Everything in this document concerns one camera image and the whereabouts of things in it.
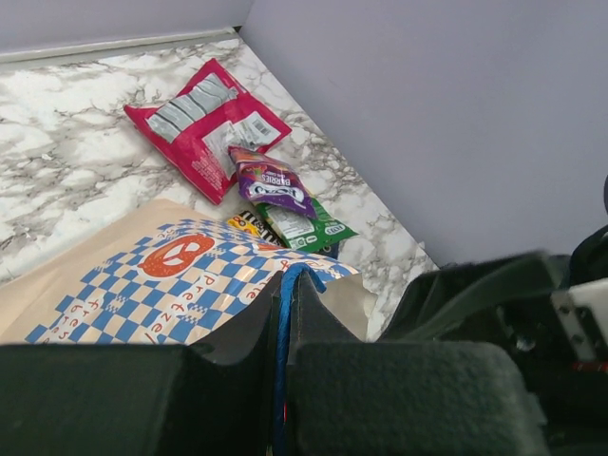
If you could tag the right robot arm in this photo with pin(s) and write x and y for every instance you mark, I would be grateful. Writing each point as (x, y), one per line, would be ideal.
(587, 263)

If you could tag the blue Kettle chips bag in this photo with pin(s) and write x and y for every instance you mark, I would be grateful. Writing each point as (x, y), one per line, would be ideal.
(331, 251)

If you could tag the green snack pack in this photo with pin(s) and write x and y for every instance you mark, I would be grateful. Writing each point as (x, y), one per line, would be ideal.
(298, 232)

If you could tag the purple chocolate bar pack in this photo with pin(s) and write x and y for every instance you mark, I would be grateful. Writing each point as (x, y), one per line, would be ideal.
(262, 179)

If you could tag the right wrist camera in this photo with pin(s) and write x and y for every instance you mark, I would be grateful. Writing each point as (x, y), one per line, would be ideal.
(582, 313)

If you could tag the blue checkered paper bag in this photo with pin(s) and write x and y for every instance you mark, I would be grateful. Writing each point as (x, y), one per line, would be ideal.
(165, 275)

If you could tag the yellow M&M candy pack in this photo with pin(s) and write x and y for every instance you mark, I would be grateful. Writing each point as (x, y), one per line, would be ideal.
(248, 222)

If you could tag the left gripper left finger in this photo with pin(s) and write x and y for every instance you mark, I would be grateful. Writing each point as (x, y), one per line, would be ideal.
(209, 398)

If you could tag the pink snack bag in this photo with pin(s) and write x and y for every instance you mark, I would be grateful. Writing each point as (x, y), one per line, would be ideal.
(194, 130)

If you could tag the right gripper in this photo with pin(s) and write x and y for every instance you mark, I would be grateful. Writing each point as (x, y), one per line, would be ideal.
(521, 287)

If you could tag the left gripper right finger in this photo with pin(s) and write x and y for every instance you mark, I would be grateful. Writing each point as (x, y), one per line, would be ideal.
(347, 397)

